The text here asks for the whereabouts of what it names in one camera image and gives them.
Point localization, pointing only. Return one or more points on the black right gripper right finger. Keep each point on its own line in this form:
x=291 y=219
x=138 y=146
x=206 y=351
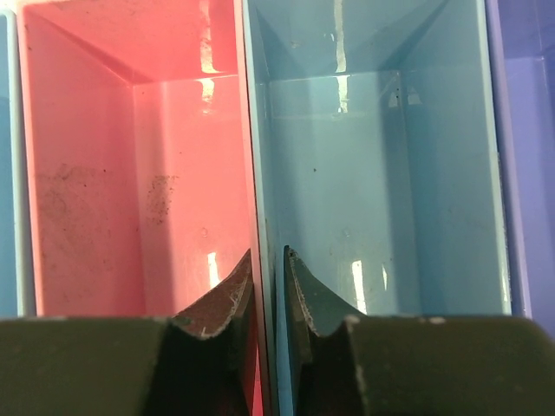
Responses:
x=344 y=362

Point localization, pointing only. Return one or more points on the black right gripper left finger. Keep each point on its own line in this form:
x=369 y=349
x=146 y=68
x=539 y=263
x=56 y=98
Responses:
x=199 y=362

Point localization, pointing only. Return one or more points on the pink plastic bin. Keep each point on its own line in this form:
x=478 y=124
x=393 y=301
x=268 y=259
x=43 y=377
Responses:
x=136 y=131

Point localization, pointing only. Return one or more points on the teal blue plastic bin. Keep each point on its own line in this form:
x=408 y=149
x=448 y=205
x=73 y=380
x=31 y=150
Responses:
x=375 y=159

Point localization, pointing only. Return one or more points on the light blue left bin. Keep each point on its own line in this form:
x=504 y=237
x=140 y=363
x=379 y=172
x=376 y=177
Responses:
x=17 y=275

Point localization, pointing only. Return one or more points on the dark blue plastic bin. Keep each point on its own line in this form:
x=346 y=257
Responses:
x=521 y=43

